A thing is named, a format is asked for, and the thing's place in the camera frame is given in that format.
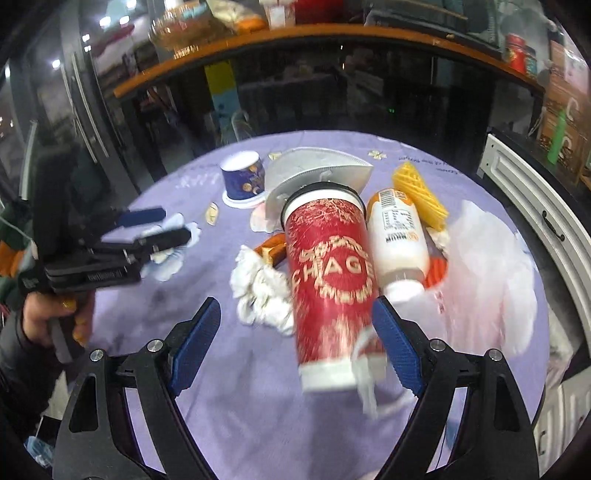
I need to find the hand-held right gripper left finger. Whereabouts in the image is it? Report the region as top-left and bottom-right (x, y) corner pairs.
(54, 296), (222, 480)

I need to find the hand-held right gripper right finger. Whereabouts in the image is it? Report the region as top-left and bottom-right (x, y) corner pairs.
(372, 295), (541, 480)

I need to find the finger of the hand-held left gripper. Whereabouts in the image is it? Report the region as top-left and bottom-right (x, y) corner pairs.
(90, 227), (193, 273)
(69, 207), (168, 241)

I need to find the white tissue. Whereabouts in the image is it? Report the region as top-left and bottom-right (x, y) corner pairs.
(230, 244), (296, 337)

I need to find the red paper cup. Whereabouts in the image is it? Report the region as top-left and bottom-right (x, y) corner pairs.
(280, 182), (393, 394)

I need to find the person's left forearm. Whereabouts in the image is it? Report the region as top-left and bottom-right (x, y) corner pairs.
(0, 314), (70, 444)

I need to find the person's left hand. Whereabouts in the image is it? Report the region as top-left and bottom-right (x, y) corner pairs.
(21, 292), (97, 348)

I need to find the white paper scrap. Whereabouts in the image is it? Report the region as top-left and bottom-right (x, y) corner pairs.
(353, 323), (416, 416)

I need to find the orange and green cloth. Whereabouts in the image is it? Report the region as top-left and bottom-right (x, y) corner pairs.
(0, 203), (40, 315)

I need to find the purple tablecloth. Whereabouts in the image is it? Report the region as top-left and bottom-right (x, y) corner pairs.
(92, 130), (552, 480)

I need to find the blue paper cup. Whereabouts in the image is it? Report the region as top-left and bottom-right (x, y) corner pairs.
(219, 150), (267, 209)

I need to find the white plastic bottle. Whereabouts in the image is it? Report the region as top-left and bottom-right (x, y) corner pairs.
(366, 188), (428, 303)

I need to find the orange brown wrapper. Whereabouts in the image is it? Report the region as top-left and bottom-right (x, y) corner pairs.
(253, 233), (288, 268)

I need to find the white plastic bag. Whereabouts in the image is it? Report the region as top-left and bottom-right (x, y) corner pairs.
(434, 200), (539, 365)

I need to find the yellow and blue box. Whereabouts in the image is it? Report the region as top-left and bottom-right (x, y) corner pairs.
(203, 62), (241, 139)

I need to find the yellow lattice plastic piece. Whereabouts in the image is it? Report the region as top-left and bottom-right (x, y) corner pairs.
(392, 161), (450, 230)

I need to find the amber glass bowl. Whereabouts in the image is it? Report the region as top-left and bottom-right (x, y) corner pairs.
(148, 7), (232, 58)

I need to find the white drawer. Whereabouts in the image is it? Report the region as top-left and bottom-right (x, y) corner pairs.
(475, 133), (583, 324)

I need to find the wooden counter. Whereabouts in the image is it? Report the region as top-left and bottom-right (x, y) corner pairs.
(113, 23), (548, 100)

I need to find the green bottle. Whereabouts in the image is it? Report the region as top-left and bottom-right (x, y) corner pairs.
(549, 111), (568, 164)

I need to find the stack of brown boxes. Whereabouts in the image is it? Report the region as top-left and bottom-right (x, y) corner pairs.
(538, 41), (591, 185)

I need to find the red tin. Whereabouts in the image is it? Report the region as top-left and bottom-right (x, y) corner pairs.
(503, 33), (529, 75)

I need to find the metal door handle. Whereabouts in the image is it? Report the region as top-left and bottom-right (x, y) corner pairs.
(69, 52), (110, 161)

